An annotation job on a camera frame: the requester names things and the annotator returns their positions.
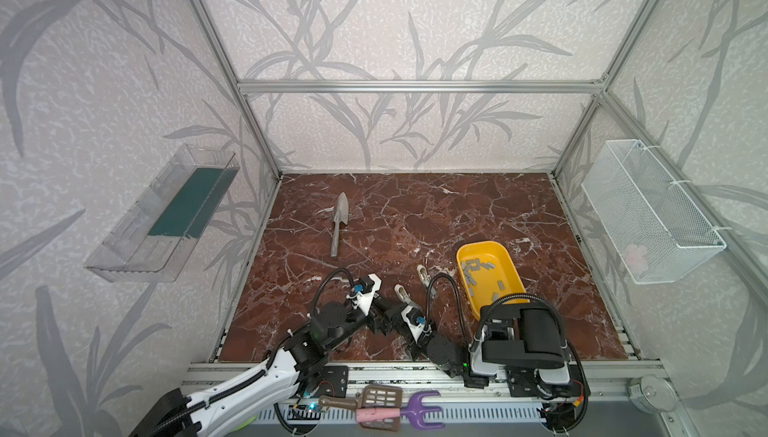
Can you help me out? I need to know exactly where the white wire mesh basket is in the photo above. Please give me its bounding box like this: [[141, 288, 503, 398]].
[[582, 139, 727, 285]]

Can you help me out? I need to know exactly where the clear plastic wall bin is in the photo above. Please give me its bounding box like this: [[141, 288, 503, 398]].
[[85, 144, 240, 283]]

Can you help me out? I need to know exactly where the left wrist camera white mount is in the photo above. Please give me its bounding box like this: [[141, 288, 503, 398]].
[[350, 273, 382, 316]]

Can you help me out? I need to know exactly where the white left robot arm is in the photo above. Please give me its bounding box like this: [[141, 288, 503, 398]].
[[130, 302, 388, 436]]

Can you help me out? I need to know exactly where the brown toy spatula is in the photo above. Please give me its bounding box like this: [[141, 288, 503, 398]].
[[318, 384, 403, 432]]

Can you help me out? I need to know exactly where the yellow plastic tray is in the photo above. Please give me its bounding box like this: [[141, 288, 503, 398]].
[[456, 241, 526, 320]]

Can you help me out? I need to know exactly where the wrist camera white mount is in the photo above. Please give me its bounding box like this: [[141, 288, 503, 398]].
[[401, 305, 431, 345], [350, 273, 382, 316]]

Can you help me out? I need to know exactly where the round grey metal disc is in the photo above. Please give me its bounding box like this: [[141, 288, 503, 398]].
[[627, 375, 677, 414]]

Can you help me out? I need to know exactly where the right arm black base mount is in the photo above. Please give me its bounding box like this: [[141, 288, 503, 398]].
[[505, 363, 591, 401]]

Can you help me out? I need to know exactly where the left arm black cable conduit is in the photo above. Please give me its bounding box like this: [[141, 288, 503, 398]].
[[143, 267, 358, 437]]

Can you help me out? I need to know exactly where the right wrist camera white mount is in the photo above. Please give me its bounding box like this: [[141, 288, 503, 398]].
[[401, 305, 431, 345]]

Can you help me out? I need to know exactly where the white slotted cable duct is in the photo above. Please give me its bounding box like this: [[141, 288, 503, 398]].
[[251, 403, 547, 425]]

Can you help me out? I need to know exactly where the purple toy fork pink handle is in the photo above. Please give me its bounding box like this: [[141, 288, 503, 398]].
[[361, 390, 445, 431]]

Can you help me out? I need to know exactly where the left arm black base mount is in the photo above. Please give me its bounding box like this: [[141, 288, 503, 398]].
[[304, 365, 350, 398]]

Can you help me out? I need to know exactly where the grey staple strips pile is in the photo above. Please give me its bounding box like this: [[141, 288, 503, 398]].
[[461, 258, 507, 290]]

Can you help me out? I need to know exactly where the grey toy trowel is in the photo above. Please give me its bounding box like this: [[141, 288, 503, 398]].
[[330, 192, 349, 258]]

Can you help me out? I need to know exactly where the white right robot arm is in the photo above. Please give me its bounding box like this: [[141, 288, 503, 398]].
[[386, 302, 581, 400]]

